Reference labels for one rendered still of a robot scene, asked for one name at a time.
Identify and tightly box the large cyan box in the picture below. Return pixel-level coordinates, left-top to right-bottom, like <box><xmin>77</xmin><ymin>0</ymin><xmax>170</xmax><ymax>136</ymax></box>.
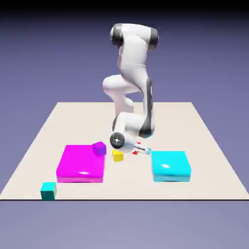
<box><xmin>151</xmin><ymin>150</ymin><xmax>192</xmax><ymax>183</ymax></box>

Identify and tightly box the large magenta box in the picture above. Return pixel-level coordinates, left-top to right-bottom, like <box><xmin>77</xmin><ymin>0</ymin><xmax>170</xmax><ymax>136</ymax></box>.
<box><xmin>55</xmin><ymin>144</ymin><xmax>106</xmax><ymax>184</ymax></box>

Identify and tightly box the small purple cube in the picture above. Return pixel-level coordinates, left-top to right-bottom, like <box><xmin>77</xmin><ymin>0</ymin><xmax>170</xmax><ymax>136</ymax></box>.
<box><xmin>91</xmin><ymin>141</ymin><xmax>107</xmax><ymax>158</ymax></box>

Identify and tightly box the small red cube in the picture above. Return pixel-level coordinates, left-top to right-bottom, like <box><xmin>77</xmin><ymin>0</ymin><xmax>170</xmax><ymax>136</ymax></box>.
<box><xmin>132</xmin><ymin>142</ymin><xmax>142</xmax><ymax>156</ymax></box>

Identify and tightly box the small teal cube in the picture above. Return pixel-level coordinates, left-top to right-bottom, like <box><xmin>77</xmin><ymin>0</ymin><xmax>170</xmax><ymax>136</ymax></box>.
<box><xmin>40</xmin><ymin>181</ymin><xmax>57</xmax><ymax>201</ymax></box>

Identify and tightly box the small yellow cube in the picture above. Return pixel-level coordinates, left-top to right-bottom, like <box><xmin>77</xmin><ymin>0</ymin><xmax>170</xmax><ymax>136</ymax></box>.
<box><xmin>112</xmin><ymin>149</ymin><xmax>125</xmax><ymax>162</ymax></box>

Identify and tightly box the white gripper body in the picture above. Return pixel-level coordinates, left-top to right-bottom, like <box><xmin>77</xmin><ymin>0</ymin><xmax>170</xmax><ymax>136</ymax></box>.
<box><xmin>133</xmin><ymin>144</ymin><xmax>152</xmax><ymax>156</ymax></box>

